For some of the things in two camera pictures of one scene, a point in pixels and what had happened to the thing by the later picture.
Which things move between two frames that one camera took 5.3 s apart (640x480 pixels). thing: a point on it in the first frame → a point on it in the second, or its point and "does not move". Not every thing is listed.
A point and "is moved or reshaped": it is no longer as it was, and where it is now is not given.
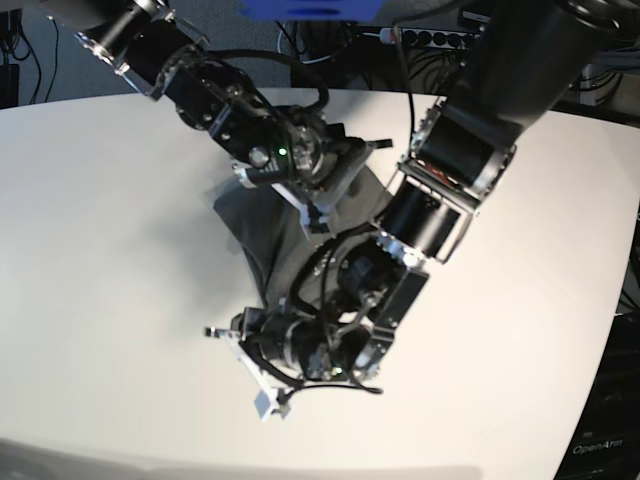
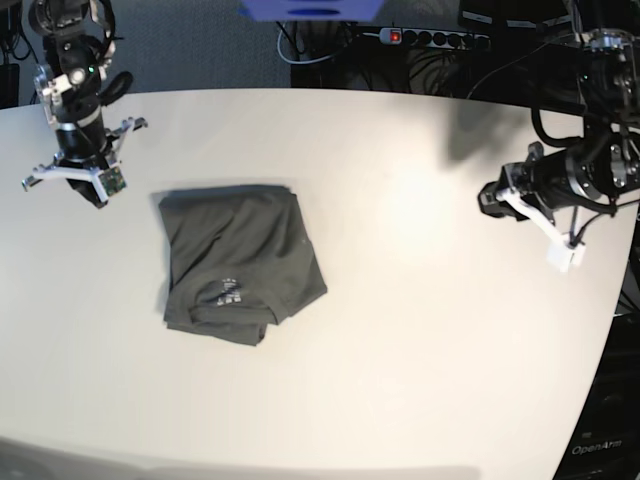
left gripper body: [272, 402] → [565, 254]
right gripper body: [319, 217] → [91, 173]
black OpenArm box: [605, 443] does not move
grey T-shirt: [272, 229] is moved or reshaped
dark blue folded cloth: [312, 10] does not move
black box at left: [9, 85] does not move
